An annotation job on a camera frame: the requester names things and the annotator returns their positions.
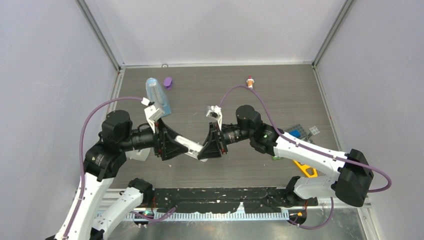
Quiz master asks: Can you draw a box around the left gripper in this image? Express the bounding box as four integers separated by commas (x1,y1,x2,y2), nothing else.
120,116,189,159

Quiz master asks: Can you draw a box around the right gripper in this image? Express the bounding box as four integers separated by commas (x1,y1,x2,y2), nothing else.
198,121,253,160

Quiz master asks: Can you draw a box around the white remote control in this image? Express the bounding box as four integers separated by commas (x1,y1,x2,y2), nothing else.
175,135,203,160

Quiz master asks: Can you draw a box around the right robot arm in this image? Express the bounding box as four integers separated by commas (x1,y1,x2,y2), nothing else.
197,105,374,207

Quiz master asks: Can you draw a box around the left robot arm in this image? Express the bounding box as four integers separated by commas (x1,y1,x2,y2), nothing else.
50,110,189,240

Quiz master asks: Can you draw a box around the white trapezoid block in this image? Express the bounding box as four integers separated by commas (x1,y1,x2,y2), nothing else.
125,148,151,162

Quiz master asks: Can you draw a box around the blue metronome in plastic wrap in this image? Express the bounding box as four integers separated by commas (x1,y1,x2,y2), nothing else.
145,77,172,117

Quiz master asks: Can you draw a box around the purple plastic cap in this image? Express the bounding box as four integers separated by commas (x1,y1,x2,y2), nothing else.
163,77,173,90

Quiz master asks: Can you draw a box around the small toy figurine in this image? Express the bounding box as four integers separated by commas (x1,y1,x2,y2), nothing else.
246,75,255,89

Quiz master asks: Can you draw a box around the blue lego brick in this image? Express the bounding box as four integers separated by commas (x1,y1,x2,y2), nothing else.
289,129,302,138

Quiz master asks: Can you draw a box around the grey lego baseplate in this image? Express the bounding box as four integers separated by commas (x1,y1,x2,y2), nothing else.
284,124,314,144

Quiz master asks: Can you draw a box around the yellow triangular tool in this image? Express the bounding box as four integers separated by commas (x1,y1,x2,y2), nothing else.
293,160,318,178

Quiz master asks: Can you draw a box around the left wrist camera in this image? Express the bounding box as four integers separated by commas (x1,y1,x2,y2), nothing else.
141,97,164,134

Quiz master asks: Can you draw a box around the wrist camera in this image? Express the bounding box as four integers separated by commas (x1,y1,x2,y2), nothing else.
206,105,223,130
141,97,164,134

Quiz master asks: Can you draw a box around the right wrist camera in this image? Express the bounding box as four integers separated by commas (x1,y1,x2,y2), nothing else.
206,105,223,130

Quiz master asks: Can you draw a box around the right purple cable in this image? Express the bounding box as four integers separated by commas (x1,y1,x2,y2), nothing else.
217,84,393,230

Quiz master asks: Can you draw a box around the purple cable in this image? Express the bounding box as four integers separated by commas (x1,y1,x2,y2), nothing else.
217,84,393,230
61,96,177,239

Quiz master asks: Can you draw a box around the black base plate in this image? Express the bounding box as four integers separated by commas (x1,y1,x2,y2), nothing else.
138,186,318,214

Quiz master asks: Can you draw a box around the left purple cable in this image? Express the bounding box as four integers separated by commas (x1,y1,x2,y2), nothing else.
61,96,177,239

